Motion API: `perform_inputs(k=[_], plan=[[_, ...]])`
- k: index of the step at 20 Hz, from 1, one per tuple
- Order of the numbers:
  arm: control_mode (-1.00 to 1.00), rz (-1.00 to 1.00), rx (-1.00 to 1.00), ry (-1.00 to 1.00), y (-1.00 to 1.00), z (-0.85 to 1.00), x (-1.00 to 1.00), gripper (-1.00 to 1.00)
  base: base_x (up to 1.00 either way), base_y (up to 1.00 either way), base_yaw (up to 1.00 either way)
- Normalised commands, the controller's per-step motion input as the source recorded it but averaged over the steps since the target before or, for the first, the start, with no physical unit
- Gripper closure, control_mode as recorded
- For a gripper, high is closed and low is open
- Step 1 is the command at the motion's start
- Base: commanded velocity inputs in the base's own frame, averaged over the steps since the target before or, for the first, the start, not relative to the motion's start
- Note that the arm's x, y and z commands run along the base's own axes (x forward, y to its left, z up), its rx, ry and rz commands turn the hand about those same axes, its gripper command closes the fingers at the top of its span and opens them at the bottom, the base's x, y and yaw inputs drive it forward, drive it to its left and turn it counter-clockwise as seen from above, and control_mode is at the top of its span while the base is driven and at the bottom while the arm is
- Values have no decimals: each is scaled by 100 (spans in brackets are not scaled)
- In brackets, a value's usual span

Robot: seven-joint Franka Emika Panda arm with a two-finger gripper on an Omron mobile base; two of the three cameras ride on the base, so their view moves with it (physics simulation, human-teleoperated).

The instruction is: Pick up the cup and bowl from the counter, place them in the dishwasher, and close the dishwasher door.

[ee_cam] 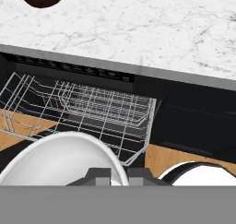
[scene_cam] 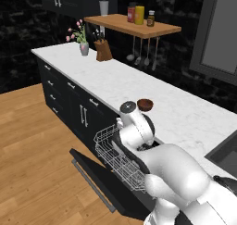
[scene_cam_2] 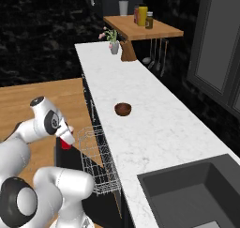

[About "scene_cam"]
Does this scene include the hanging grey ladle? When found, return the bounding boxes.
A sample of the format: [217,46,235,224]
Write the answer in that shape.
[126,35,137,62]

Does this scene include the black drawer front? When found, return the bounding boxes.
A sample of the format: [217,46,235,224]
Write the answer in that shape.
[44,97,70,126]
[36,56,65,82]
[62,75,86,97]
[43,83,68,110]
[82,90,120,119]
[40,69,67,96]

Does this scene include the wooden wall shelf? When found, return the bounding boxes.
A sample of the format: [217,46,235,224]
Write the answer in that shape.
[83,13,182,40]

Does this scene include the white wire dishwasher rack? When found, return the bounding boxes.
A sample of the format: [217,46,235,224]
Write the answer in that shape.
[94,124,148,194]

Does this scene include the hanging grey long tool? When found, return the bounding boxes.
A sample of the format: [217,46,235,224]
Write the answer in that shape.
[151,36,160,72]

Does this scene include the grey dishwasher door handle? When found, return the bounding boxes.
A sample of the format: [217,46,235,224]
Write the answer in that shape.
[70,158,117,214]

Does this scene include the yellow bottle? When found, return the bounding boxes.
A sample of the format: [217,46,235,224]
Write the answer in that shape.
[133,5,145,26]

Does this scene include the grey cup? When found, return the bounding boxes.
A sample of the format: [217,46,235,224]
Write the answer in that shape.
[98,0,110,18]

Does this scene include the red bottle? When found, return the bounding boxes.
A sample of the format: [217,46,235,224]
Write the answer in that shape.
[127,2,137,24]

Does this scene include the hanging grey spatula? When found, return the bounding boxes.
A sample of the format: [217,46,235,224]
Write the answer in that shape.
[133,37,143,67]

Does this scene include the pink flowers in grey vase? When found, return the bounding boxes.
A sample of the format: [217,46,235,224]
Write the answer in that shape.
[65,19,91,57]

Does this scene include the brown bowl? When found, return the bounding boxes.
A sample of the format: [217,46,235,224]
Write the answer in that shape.
[136,98,155,113]

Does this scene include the black wall cupboards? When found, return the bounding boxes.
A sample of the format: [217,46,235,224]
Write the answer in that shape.
[39,0,119,20]

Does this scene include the silver cupboard door handle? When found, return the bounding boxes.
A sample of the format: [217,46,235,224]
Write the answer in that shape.
[82,106,89,128]
[79,104,85,125]

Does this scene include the dark sink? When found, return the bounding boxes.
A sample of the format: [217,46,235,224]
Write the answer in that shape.
[204,131,237,181]

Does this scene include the grey framed window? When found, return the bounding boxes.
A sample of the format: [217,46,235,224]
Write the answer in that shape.
[189,0,237,87]

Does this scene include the black dishwasher door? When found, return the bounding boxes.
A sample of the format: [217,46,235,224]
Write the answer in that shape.
[69,147,156,221]

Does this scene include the brown knife block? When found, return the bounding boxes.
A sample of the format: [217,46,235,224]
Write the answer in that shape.
[93,29,113,62]

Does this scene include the hanging grey spoon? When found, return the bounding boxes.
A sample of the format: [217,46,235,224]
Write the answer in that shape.
[143,37,152,67]

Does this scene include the black cupboard door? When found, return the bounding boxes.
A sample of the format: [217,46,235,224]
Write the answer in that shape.
[68,91,86,134]
[82,103,120,157]

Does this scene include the small brown bottle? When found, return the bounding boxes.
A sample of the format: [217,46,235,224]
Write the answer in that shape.
[146,9,156,28]

